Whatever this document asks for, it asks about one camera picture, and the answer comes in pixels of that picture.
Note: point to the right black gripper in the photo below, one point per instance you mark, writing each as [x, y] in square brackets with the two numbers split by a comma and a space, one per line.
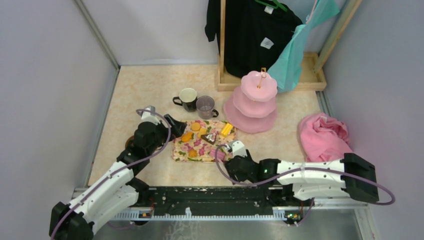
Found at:
[239, 179]

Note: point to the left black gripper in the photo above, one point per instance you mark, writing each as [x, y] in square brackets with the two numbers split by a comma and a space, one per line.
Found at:
[178, 128]

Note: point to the chocolate triangle cake slice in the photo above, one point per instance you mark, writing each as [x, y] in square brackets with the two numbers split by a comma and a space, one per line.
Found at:
[210, 138]

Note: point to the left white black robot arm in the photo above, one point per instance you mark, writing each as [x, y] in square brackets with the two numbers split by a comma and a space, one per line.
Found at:
[118, 188]

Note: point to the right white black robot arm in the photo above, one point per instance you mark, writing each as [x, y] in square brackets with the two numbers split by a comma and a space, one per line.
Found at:
[350, 176]

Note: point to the orange fish-shaped cake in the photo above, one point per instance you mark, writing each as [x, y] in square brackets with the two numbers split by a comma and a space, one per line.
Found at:
[187, 137]

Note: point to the round dotted biscuit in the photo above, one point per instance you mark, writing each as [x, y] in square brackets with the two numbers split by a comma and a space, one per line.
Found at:
[195, 126]

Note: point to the floral rectangular tray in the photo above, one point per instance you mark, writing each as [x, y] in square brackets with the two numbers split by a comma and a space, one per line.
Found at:
[180, 149]

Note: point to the yellow rectangular biscuit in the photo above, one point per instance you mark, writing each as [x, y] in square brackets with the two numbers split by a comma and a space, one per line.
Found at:
[201, 132]

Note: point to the orange flower-shaped cookie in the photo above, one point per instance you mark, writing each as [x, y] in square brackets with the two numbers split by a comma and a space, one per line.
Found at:
[192, 153]

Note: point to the black mug white inside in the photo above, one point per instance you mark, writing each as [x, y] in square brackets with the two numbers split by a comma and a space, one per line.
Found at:
[187, 98]

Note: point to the yellow layered cake slice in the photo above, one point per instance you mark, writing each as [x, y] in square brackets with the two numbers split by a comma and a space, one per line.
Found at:
[226, 130]

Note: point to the brown round coaster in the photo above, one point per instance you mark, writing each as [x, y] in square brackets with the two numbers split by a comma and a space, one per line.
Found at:
[130, 143]

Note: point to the pink three-tier cake stand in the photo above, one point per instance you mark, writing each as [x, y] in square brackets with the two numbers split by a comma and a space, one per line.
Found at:
[252, 106]

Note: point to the pink crumpled towel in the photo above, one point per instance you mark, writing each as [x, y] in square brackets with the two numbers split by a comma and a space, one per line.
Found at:
[323, 138]

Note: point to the teal garment hanging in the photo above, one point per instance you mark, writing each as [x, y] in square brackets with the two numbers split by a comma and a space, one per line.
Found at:
[287, 68]

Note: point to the wooden clothes rack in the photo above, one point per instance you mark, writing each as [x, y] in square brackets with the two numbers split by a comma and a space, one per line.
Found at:
[312, 77]

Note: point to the black t-shirt on hanger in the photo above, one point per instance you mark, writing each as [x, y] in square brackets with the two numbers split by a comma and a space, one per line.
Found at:
[255, 35]

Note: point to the green clothes hanger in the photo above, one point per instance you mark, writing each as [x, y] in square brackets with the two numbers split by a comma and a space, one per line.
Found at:
[274, 5]

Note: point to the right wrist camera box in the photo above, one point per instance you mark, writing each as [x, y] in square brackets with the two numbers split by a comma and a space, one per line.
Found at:
[236, 148]

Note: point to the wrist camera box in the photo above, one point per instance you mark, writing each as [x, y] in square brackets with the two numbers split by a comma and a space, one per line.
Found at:
[148, 114]
[236, 148]

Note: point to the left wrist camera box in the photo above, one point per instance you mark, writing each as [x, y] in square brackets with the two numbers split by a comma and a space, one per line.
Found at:
[148, 114]

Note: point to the grey mug black handle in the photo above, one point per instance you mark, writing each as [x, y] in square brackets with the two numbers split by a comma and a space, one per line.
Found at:
[205, 106]

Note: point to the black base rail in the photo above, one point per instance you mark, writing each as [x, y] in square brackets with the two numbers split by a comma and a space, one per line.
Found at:
[177, 203]

